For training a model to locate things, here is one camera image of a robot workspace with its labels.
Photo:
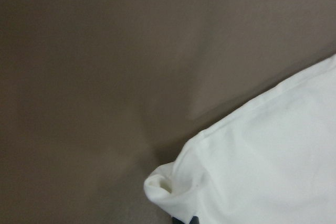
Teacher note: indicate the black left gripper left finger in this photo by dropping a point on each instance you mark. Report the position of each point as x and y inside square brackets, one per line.
[176, 221]

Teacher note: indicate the white long-sleeve printed shirt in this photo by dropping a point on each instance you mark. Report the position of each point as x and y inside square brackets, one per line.
[270, 161]

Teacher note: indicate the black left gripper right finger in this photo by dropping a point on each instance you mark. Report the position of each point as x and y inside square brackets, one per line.
[194, 220]

